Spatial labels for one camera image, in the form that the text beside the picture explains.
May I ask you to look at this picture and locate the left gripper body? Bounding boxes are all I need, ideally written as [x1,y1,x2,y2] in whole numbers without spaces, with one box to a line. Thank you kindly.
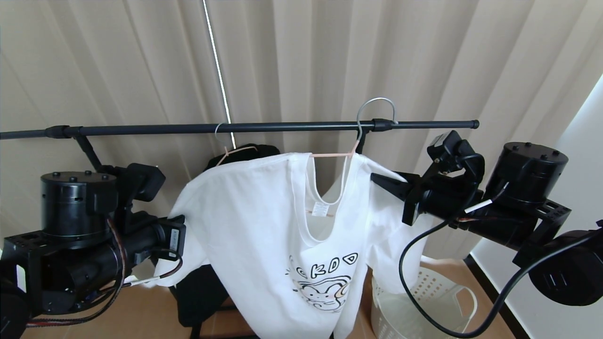
[137,214,187,264]

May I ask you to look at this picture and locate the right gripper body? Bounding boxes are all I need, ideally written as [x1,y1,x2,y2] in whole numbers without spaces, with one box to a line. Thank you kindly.
[401,178,484,226]

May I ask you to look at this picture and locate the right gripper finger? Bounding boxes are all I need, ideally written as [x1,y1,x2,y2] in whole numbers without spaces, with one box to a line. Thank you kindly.
[370,171,421,202]

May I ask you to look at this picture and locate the pink clothes hanger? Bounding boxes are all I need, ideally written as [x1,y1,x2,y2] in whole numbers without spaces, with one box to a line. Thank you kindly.
[311,97,399,159]
[214,123,259,168]

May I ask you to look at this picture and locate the black shorts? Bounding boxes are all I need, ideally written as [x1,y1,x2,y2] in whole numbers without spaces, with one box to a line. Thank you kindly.
[169,143,281,328]

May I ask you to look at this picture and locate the white garment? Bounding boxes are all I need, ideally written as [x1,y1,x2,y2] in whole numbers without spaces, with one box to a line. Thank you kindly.
[153,152,435,339]

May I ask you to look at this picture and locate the white laundry basket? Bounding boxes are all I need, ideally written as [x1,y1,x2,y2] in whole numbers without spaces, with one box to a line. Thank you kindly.
[370,255,478,339]

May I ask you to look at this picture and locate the black clothes rack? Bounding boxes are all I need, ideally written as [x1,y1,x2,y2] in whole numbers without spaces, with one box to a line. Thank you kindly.
[0,119,480,339]

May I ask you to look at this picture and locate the beige curtain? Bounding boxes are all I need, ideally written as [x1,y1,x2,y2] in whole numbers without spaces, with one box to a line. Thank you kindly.
[0,0,603,278]

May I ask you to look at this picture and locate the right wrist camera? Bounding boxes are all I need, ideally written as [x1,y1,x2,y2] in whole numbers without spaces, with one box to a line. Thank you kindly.
[426,130,486,186]

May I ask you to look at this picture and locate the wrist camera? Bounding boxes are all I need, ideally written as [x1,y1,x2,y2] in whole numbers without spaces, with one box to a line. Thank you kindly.
[426,130,486,186]
[101,163,166,222]

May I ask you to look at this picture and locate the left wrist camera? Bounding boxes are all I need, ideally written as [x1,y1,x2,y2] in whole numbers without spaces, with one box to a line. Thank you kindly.
[101,163,166,222]

